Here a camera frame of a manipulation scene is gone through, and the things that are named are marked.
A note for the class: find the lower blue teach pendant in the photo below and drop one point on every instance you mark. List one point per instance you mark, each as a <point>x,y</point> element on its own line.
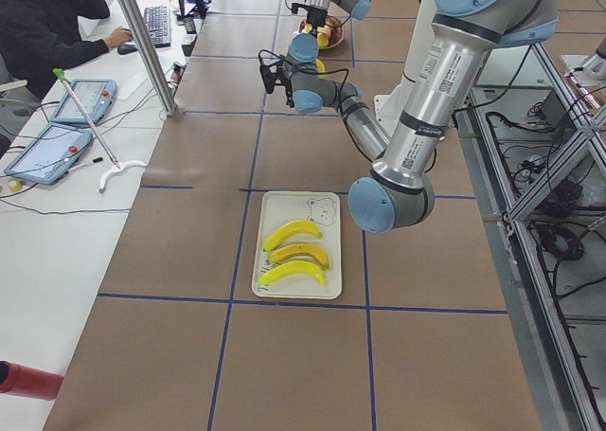
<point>48,157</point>

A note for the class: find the seated person in black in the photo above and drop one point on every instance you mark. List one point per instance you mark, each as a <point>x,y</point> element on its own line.
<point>38,36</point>

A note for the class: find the black computer mouse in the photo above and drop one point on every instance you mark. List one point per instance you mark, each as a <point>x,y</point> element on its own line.
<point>126,49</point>

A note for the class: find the upper blue teach pendant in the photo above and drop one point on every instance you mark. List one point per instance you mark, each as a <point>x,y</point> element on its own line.
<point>96,96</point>

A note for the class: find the black computer keyboard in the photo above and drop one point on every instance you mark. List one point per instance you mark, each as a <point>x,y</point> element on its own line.
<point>157,22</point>

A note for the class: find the red cylinder bottle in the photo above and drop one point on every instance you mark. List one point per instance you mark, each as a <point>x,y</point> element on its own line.
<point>23,381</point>

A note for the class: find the blue teach pendant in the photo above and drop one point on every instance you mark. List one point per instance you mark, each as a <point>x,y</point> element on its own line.
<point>96,96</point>
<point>48,157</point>

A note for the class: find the black marker pen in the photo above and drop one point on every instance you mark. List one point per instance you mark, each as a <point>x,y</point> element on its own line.
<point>86,164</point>

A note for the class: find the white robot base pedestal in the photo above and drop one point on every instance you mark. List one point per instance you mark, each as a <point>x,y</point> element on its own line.
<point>388,107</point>

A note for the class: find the dark yellow banana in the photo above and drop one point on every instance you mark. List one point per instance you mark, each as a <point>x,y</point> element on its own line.
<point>308,250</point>

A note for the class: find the white rectangular bear plate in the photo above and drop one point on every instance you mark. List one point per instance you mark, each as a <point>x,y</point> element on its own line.
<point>281,207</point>

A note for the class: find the woven wicker fruit basket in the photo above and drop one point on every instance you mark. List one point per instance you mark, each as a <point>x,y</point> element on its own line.
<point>337,33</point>

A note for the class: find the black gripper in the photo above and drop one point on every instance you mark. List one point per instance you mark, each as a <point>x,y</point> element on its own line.
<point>287,90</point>
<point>315,15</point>

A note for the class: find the bright yellow banana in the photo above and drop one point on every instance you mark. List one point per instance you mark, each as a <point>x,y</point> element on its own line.
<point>293,267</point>

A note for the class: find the aluminium frame post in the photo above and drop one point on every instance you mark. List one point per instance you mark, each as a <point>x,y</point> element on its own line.
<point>148,54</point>

